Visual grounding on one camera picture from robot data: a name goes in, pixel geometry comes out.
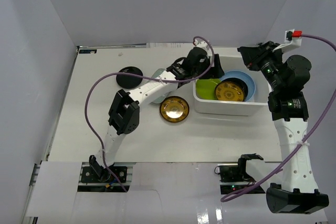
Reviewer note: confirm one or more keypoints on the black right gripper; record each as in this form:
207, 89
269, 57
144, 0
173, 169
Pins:
251, 54

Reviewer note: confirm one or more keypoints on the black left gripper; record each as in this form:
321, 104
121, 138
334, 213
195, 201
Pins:
214, 67

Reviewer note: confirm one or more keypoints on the lime green round plate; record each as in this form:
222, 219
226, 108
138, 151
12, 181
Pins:
205, 88

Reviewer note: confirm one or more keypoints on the yellow patterned plate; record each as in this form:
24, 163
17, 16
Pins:
229, 91
174, 109

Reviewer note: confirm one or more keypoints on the light blue round plate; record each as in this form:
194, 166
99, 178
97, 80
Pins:
244, 77

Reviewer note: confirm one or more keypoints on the black round plate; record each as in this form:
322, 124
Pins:
241, 84
129, 82

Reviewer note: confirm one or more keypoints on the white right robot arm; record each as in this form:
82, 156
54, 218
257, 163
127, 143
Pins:
297, 192

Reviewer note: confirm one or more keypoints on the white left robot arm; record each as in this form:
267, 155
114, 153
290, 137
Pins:
124, 113

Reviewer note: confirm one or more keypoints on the white plastic bin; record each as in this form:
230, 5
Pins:
257, 101

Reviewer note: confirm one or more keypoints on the pale blue rectangular divided plate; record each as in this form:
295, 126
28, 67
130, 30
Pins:
160, 99

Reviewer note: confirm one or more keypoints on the white paper sheet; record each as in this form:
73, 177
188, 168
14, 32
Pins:
169, 45

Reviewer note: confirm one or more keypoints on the left blue table label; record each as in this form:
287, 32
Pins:
87, 51

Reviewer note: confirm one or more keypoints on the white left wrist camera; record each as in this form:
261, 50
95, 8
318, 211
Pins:
200, 43

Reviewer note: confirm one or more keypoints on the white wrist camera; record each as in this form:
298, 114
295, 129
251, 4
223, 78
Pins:
200, 43
292, 41

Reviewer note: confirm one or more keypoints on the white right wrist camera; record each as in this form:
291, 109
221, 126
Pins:
292, 41

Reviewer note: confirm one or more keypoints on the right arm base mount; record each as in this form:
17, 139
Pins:
231, 180

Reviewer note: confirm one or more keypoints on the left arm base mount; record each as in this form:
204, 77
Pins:
95, 178

